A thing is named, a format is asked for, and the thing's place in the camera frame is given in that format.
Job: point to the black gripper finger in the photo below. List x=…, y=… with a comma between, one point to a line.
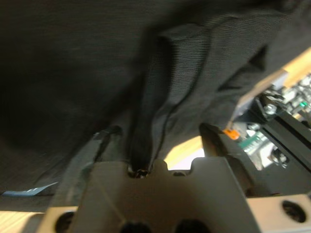
x=77, y=174
x=223, y=145

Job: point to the black polo shirt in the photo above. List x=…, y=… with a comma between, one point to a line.
x=97, y=72

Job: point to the dark camera post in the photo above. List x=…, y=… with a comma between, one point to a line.
x=286, y=136

